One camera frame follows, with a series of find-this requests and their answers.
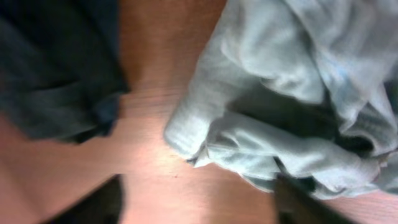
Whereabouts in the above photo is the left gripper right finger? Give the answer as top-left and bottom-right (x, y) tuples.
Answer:
(274, 174), (357, 224)

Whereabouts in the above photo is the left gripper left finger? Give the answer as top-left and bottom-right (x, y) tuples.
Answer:
(44, 174), (124, 224)

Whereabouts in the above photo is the light blue t-shirt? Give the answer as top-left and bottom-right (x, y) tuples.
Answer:
(164, 0), (397, 199)

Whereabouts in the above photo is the folded black garment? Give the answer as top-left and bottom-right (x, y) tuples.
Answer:
(1, 0), (129, 144)

